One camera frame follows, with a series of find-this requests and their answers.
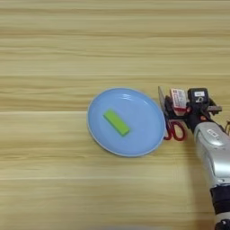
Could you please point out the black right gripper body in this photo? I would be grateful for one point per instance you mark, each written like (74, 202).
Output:
(196, 115)

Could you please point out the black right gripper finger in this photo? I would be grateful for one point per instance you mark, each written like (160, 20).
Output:
(211, 101)
(167, 106)

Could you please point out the white pink small box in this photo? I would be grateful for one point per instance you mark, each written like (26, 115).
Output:
(179, 100)

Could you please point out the blue round plate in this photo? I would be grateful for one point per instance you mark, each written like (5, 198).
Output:
(140, 119)

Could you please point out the green rectangular block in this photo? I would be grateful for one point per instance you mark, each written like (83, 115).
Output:
(116, 122)

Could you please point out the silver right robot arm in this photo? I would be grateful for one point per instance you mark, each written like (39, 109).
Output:
(214, 155)

